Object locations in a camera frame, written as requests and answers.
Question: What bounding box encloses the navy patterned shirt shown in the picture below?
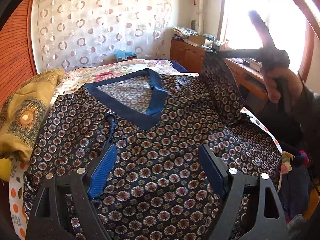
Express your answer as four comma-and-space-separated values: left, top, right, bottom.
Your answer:
23, 66, 281, 239

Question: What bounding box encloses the right hand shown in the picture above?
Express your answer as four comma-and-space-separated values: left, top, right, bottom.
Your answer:
261, 67, 303, 106

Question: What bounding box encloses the orange print white blanket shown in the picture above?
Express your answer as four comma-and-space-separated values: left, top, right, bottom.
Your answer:
9, 160, 29, 239

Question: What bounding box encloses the cardboard box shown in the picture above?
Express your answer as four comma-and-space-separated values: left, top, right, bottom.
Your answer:
189, 34, 206, 46

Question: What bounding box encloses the long wooden cabinet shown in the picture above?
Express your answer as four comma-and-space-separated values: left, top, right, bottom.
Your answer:
170, 40, 268, 100

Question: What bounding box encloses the yellow plush toy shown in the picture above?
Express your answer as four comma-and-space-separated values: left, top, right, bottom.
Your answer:
0, 158, 11, 182

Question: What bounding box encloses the stack of folded cloths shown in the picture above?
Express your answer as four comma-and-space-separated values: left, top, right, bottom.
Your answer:
172, 26, 198, 39

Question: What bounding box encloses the yellow embroidered cloth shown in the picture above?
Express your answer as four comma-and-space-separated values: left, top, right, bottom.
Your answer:
1, 69, 65, 163

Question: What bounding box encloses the white side curtain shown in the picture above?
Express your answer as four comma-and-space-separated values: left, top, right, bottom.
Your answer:
195, 0, 206, 35

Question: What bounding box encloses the floral plush blanket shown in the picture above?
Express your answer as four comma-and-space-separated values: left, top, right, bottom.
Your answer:
55, 59, 198, 95

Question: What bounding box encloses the teal tissue box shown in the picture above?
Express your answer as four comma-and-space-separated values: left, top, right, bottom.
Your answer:
114, 49, 137, 62

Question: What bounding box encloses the wooden slatted wardrobe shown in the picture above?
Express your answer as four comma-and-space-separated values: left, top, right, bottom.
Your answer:
0, 0, 37, 104

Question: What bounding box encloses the circle pattern sheer curtain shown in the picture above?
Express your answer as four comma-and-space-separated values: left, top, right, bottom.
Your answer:
31, 0, 172, 72

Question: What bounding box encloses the window with wooden frame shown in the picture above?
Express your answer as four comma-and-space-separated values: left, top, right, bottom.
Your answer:
221, 0, 316, 80

